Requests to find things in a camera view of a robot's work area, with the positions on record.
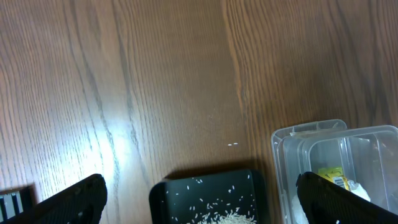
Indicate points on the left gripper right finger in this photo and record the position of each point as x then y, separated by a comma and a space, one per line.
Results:
325, 202

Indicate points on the yellow snack wrapper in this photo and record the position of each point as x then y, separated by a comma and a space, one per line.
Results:
334, 175

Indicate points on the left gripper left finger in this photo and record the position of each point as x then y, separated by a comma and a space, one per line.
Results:
82, 202

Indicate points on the black plastic tray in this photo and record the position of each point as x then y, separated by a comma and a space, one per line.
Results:
214, 193

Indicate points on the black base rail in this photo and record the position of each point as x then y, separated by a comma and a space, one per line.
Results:
15, 202

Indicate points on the clear plastic bin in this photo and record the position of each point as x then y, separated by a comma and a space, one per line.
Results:
367, 155

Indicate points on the pile of white rice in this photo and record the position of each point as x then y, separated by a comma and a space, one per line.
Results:
230, 217

